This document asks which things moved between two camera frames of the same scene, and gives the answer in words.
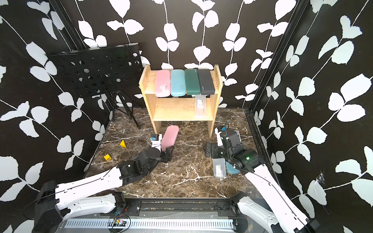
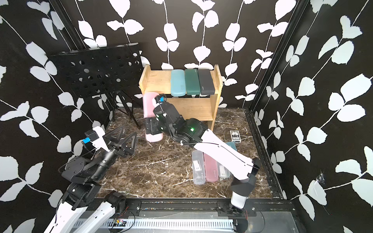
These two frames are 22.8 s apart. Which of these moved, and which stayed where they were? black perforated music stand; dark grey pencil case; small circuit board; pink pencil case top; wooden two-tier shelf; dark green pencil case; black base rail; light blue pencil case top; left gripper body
Moved: pink pencil case top; left gripper body
Stayed: black perforated music stand; dark grey pencil case; wooden two-tier shelf; small circuit board; dark green pencil case; black base rail; light blue pencil case top
